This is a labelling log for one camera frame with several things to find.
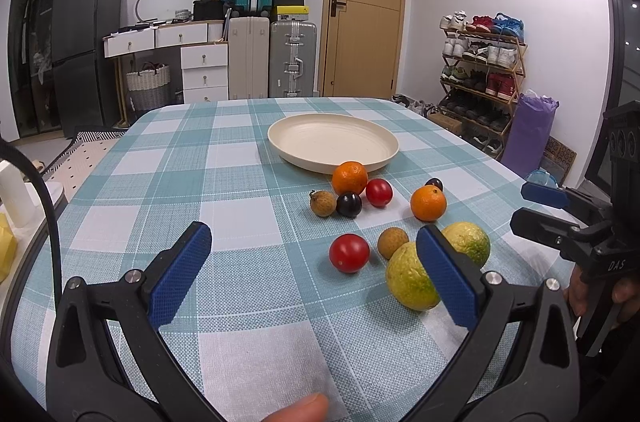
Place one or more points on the brown longan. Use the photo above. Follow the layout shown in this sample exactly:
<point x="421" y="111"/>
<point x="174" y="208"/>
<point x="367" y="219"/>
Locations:
<point x="322" y="203"/>
<point x="391" y="240"/>

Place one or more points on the red cherry tomato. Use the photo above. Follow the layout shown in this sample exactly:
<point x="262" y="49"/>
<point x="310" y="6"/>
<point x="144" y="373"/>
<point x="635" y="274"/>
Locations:
<point x="379" y="193"/>
<point x="349" y="253"/>

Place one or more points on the yellow shoe box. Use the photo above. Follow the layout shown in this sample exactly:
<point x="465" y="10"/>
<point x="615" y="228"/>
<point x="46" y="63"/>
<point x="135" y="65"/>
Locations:
<point x="292" y="13"/>

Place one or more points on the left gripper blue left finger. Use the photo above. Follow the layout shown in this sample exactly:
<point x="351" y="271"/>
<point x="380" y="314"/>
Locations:
<point x="173" y="271"/>

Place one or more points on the black refrigerator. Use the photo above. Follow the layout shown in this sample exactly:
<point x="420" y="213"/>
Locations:
<point x="84" y="81"/>

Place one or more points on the beige hard suitcase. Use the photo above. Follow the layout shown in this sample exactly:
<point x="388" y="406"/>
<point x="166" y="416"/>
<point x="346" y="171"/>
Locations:
<point x="248" y="57"/>

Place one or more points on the green guava fruit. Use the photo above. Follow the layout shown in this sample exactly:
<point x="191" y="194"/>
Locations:
<point x="469" y="239"/>

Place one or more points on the woven laundry basket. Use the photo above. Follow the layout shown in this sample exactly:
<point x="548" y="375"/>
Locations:
<point x="149" y="88"/>

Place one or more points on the brown longan front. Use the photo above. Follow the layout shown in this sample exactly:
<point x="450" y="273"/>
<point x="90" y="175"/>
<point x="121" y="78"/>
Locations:
<point x="391" y="240"/>

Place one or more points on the purple bag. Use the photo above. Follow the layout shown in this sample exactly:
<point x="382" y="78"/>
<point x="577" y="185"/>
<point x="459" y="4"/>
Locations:
<point x="529" y="133"/>

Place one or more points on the wooden door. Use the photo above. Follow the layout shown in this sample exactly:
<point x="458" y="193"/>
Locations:
<point x="360" y="47"/>

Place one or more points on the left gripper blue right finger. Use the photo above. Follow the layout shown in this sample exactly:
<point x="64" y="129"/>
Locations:
<point x="457" y="280"/>

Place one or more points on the dark plum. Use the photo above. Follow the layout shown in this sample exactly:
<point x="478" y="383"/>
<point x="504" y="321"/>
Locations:
<point x="348" y="205"/>
<point x="435" y="182"/>

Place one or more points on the teal checkered tablecloth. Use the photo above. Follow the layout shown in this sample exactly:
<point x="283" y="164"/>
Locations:
<point x="269" y="320"/>

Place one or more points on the wooden shoe rack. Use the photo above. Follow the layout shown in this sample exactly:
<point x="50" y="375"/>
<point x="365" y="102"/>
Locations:
<point x="482" y="77"/>

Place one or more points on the black bag on desk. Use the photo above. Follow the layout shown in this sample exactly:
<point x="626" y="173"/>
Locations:
<point x="209" y="10"/>

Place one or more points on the orange tangerine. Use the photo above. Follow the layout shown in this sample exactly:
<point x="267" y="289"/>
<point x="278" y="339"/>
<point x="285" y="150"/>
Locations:
<point x="349" y="177"/>
<point x="428" y="203"/>

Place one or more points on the yellow-green guava fruit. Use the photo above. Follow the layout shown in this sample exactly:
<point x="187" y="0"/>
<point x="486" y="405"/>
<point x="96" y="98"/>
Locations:
<point x="408" y="282"/>

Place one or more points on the red cherry tomato front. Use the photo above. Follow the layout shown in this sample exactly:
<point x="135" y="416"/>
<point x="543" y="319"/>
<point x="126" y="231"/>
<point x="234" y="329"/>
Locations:
<point x="349" y="253"/>

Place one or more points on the white drawer desk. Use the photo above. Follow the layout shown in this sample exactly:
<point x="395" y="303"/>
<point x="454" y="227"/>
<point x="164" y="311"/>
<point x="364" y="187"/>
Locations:
<point x="204" y="55"/>

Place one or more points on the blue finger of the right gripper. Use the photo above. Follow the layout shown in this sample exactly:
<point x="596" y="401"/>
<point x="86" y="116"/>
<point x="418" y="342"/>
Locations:
<point x="545" y="229"/>
<point x="554" y="197"/>

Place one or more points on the silver aluminium suitcase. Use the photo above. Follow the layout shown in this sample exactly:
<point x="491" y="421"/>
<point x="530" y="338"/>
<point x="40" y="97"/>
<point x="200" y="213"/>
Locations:
<point x="292" y="59"/>

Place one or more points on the cream round plate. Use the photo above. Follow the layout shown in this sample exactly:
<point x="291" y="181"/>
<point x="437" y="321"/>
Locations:
<point x="320" y="142"/>

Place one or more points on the person's left hand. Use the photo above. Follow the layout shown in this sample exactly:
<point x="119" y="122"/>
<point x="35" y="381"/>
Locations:
<point x="312" y="408"/>

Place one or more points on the person's right hand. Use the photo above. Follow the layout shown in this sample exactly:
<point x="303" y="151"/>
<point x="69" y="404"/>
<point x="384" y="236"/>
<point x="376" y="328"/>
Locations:
<point x="626" y="293"/>

